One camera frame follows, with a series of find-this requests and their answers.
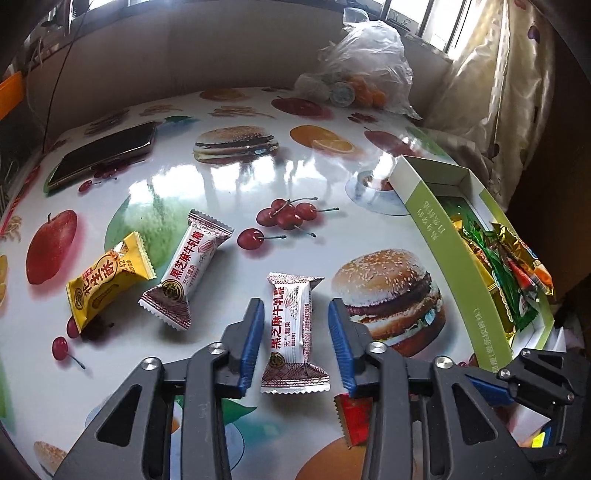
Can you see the large green snack packet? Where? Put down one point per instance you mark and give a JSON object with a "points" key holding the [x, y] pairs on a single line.
{"points": [[508, 290]]}

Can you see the small red snack packet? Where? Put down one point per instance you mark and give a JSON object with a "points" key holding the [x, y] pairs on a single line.
{"points": [[355, 420]]}

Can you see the orange plastic object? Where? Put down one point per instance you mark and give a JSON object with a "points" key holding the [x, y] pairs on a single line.
{"points": [[9, 94]]}

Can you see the orange fruits in bag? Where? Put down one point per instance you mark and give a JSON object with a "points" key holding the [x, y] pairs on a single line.
{"points": [[369, 91]]}

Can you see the yellow peanut candy packet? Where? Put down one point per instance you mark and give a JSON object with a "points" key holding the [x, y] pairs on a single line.
{"points": [[106, 284]]}

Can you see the black smartphone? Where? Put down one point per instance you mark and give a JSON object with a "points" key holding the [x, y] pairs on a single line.
{"points": [[101, 154]]}

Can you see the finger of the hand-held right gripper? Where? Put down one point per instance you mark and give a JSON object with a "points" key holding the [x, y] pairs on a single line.
{"points": [[491, 392], [540, 374]]}

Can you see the cream patterned curtain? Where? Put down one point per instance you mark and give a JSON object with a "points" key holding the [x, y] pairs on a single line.
{"points": [[485, 92]]}

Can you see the clear plastic bag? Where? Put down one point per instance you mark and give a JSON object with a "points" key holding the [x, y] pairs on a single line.
{"points": [[369, 50]]}

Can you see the long gold snack bar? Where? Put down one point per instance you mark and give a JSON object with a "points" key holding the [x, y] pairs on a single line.
{"points": [[531, 256], [515, 334]]}

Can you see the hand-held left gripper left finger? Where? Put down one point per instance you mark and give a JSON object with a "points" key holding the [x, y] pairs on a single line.
{"points": [[249, 344]]}

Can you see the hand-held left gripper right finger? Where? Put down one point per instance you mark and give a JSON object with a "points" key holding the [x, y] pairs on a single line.
{"points": [[341, 355]]}

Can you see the round white jelly cup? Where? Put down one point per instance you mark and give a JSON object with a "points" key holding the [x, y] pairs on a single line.
{"points": [[342, 94], [310, 87]]}

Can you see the white and green cardboard box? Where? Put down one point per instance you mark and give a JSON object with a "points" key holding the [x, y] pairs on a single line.
{"points": [[443, 240]]}

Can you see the white and maroon nougat packet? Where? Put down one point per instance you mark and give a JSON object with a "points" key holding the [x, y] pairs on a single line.
{"points": [[291, 332], [184, 272]]}

